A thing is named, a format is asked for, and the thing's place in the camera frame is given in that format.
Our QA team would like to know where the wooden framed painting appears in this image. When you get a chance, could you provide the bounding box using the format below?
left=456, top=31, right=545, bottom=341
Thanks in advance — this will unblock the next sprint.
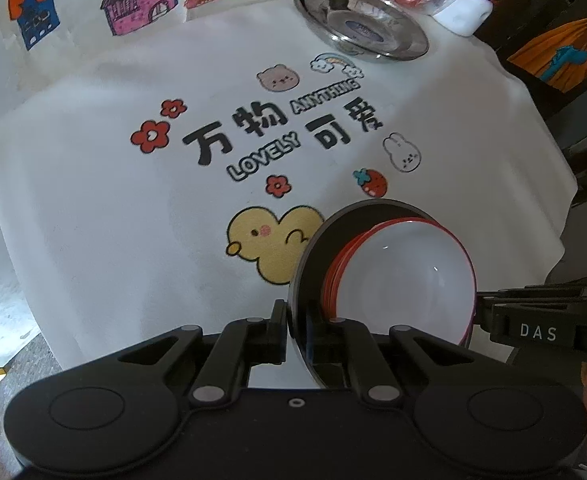
left=476, top=0, right=587, bottom=93

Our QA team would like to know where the white blue water bottle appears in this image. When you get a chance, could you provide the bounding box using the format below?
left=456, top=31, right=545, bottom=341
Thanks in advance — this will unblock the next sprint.
left=432, top=0, right=501, bottom=37

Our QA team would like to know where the white bowl red rim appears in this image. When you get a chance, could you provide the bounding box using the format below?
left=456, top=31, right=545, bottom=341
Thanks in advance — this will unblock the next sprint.
left=335, top=222, right=477, bottom=344
left=321, top=217, right=438, bottom=318

